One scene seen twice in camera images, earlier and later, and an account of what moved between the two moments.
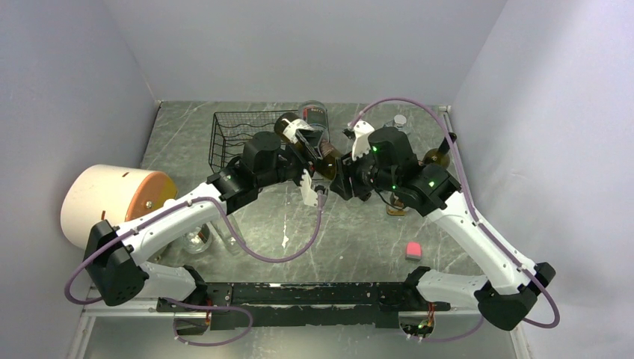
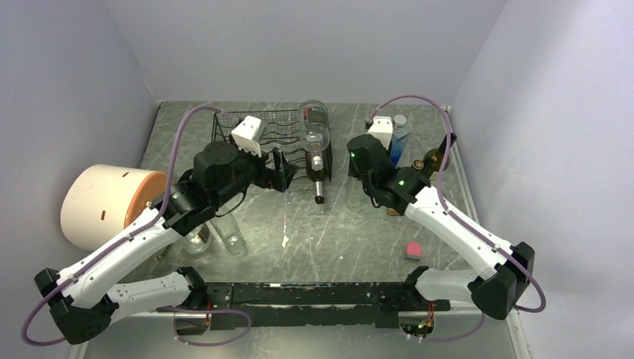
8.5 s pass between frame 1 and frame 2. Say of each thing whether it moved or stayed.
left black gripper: moved
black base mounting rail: stayed
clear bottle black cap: stayed
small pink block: stayed
